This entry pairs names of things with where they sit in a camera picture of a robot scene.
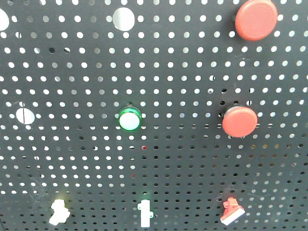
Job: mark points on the red rotary switch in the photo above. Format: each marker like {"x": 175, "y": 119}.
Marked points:
{"x": 232, "y": 211}

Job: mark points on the yellow lit rotary switch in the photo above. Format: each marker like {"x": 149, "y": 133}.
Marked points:
{"x": 60, "y": 212}

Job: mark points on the green illuminated push button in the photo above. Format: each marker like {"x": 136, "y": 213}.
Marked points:
{"x": 129, "y": 118}

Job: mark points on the black perforated pegboard panel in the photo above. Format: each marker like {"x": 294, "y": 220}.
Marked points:
{"x": 67, "y": 68}

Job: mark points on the lower red mushroom button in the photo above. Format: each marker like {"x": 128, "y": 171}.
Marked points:
{"x": 239, "y": 121}

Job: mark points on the red mushroom button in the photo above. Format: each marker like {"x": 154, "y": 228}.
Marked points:
{"x": 239, "y": 121}
{"x": 256, "y": 19}

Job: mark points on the upper red mushroom button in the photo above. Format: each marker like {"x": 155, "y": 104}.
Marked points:
{"x": 256, "y": 19}

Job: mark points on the white lit rotary switch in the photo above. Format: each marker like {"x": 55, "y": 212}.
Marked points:
{"x": 145, "y": 213}

